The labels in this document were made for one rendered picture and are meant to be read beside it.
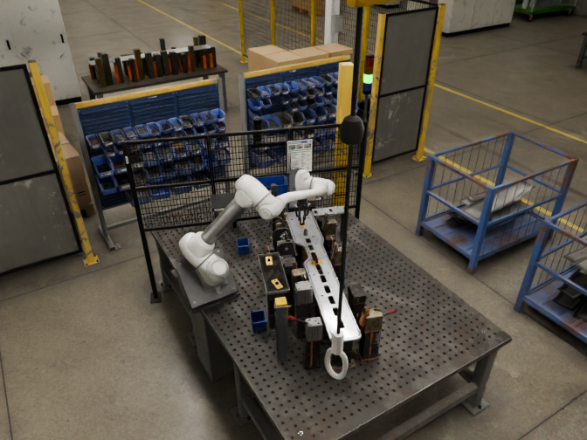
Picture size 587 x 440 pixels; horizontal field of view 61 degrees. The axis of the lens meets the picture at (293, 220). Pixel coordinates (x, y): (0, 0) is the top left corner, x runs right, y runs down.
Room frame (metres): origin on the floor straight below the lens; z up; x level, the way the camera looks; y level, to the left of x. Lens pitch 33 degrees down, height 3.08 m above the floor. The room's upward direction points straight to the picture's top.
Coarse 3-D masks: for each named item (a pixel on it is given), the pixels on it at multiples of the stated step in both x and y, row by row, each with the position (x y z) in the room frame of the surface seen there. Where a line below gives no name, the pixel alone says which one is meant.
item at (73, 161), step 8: (48, 136) 5.32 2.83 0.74; (64, 136) 5.31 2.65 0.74; (64, 144) 5.12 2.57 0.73; (64, 152) 4.90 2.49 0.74; (72, 152) 4.90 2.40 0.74; (56, 160) 4.71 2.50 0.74; (72, 160) 4.77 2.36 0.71; (80, 160) 4.82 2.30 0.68; (72, 168) 4.75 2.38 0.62; (80, 168) 4.81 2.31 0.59; (72, 176) 4.74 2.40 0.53; (80, 176) 4.79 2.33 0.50; (64, 184) 4.68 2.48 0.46; (80, 184) 4.79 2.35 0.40; (80, 192) 4.77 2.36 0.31; (88, 192) 4.82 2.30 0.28; (80, 200) 4.76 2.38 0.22; (88, 200) 4.81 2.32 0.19; (80, 208) 4.73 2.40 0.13; (88, 208) 4.78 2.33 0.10
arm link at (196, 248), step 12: (240, 180) 2.63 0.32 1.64; (252, 180) 2.64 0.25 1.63; (240, 192) 2.60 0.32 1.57; (252, 192) 2.57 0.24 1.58; (264, 192) 2.59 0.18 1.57; (228, 204) 2.65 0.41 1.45; (240, 204) 2.58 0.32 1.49; (252, 204) 2.57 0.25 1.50; (228, 216) 2.60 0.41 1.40; (216, 228) 2.60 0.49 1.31; (180, 240) 2.65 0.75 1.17; (192, 240) 2.62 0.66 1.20; (204, 240) 2.60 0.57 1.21; (216, 240) 2.62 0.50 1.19; (192, 252) 2.58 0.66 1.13; (204, 252) 2.57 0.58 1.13; (192, 264) 2.57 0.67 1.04
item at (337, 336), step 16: (352, 0) 0.53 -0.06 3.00; (368, 0) 0.47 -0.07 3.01; (384, 0) 0.45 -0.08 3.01; (400, 0) 0.46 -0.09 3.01; (352, 96) 0.53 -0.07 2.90; (352, 112) 0.53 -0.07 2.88; (352, 128) 0.52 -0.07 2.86; (352, 144) 0.52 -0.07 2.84; (336, 336) 0.53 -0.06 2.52; (336, 352) 0.53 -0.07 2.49
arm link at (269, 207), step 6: (264, 198) 2.56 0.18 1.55; (270, 198) 2.58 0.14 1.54; (276, 198) 2.64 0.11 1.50; (258, 204) 2.55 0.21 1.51; (264, 204) 2.54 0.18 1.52; (270, 204) 2.54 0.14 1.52; (276, 204) 2.57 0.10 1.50; (282, 204) 2.62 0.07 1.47; (258, 210) 2.55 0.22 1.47; (264, 210) 2.50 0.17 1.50; (270, 210) 2.50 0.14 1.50; (276, 210) 2.53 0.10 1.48; (264, 216) 2.50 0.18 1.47; (270, 216) 2.49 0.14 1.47; (276, 216) 2.54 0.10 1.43
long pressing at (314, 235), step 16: (288, 224) 3.09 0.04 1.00; (304, 240) 2.89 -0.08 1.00; (320, 240) 2.89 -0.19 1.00; (320, 256) 2.71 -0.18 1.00; (320, 288) 2.37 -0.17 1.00; (336, 288) 2.37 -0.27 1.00; (320, 304) 2.22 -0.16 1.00; (336, 304) 2.23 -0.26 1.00; (336, 320) 2.09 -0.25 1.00; (352, 320) 2.09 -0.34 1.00; (352, 336) 1.96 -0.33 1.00
